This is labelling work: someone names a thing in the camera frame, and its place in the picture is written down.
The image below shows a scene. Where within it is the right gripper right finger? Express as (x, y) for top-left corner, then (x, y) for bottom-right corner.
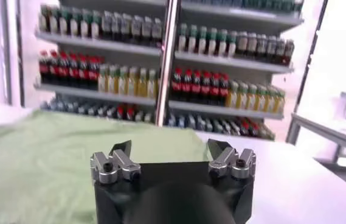
(206, 138), (257, 180)

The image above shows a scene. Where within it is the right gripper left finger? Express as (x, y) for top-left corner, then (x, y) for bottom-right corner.
(89, 139), (142, 185)

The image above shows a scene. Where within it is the light green polo shirt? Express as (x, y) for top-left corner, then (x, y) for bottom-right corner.
(0, 109), (212, 224)

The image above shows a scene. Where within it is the yellow drink bottle green cap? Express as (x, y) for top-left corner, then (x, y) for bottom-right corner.
(257, 85), (267, 112)
(108, 65), (119, 94)
(247, 83), (258, 111)
(227, 80), (239, 108)
(118, 66), (129, 96)
(148, 69), (159, 99)
(138, 68), (148, 98)
(275, 88), (286, 114)
(238, 82), (248, 110)
(266, 86), (275, 113)
(98, 63), (109, 93)
(128, 66), (139, 97)

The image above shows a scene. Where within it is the beverage display shelf unit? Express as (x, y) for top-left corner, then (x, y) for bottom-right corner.
(156, 0), (305, 141)
(34, 0), (167, 124)

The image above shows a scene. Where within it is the green cap white label bottle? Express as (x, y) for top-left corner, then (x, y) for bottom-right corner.
(38, 4), (49, 33)
(187, 24), (198, 53)
(227, 30), (238, 58)
(79, 9), (90, 38)
(198, 26), (208, 55)
(89, 10), (101, 40)
(58, 6), (69, 36)
(178, 23), (189, 52)
(69, 8), (80, 37)
(49, 5), (59, 35)
(217, 29), (227, 57)
(207, 27), (218, 56)

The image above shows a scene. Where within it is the dark bottle beige label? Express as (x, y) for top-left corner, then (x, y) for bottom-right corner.
(276, 37), (285, 65)
(266, 35), (277, 64)
(257, 33), (268, 63)
(285, 38), (296, 67)
(237, 31), (248, 60)
(247, 32), (258, 61)

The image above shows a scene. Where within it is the dark bottle white label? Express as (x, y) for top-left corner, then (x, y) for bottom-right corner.
(131, 15), (142, 44)
(142, 16), (153, 46)
(122, 13), (133, 43)
(112, 12), (122, 42)
(152, 17), (163, 47)
(102, 10), (113, 40)

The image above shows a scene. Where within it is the white metal-frame side table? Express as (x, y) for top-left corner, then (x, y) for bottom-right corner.
(285, 112), (346, 192)

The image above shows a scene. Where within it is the black slanted frame pole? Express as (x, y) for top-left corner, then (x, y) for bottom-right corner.
(292, 0), (328, 114)
(15, 0), (26, 108)
(1, 0), (13, 106)

